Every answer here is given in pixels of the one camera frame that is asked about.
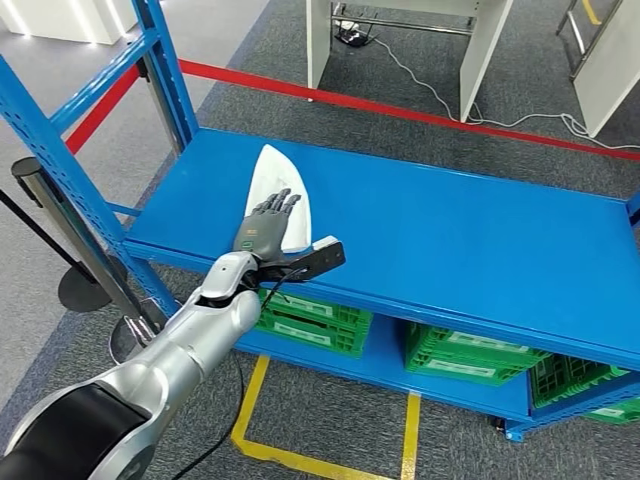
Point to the red barrier belt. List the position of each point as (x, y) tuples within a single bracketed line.
[(100, 109), (400, 110)]

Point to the blue metal shelf rack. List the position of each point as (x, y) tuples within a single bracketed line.
[(425, 245)]

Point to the white desk with grey frame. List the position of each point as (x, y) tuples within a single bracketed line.
[(610, 73)]

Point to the white plastic shell part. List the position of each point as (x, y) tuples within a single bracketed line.
[(272, 172)]

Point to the yellow floor tape square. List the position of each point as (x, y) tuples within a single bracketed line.
[(410, 437)]

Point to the white desk with metal bar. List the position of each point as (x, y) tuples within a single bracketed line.
[(320, 46)]

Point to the chrome stanchion post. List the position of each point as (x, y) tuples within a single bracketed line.
[(84, 246), (162, 116)]

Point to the black power strip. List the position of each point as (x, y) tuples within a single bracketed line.
[(352, 34)]

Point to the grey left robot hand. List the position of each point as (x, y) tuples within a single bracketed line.
[(260, 235)]

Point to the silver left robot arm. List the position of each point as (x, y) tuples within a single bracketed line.
[(175, 358)]

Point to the black stanchion post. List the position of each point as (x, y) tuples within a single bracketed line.
[(82, 291)]

